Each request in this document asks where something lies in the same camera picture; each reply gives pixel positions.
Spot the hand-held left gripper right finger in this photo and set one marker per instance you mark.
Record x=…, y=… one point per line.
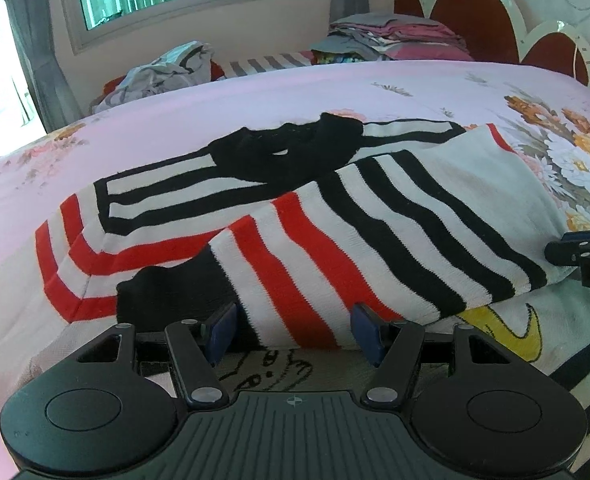
x=367, y=331

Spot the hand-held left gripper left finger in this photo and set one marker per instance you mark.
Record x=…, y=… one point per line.
x=221, y=330

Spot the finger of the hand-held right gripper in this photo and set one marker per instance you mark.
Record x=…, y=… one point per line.
x=582, y=250

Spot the pile of grey clothes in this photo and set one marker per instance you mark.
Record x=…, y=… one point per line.
x=160, y=72

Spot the stack of folded clothes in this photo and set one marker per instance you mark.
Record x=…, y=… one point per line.
x=395, y=37

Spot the pink floral bed sheet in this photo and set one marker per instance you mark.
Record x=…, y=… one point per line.
x=325, y=85

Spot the red white scalloped headboard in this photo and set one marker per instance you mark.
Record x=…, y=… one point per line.
x=475, y=20

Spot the grey white striped cloth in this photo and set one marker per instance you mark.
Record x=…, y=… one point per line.
x=265, y=64

